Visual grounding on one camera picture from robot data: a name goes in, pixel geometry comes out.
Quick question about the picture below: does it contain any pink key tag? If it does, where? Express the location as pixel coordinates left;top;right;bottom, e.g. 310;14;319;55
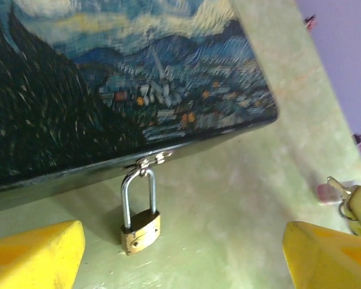
316;180;354;206

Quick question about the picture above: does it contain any starry night painted box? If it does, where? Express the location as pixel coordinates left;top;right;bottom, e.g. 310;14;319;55
0;0;279;216

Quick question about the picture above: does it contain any silver box hasp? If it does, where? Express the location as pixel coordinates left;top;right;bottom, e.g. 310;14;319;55
125;150;173;169

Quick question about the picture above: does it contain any silver key ring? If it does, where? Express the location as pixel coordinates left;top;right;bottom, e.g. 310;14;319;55
338;200;359;221

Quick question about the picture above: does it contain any brass padlock with steel shackle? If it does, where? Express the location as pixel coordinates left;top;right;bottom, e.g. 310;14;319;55
120;167;162;256

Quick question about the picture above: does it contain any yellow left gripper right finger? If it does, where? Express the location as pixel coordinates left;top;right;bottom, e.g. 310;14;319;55
282;221;361;289

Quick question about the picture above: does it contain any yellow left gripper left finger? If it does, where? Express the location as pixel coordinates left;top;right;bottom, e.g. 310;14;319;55
0;220;87;289

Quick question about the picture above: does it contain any silver key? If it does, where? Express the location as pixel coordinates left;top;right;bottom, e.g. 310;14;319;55
326;176;354;199

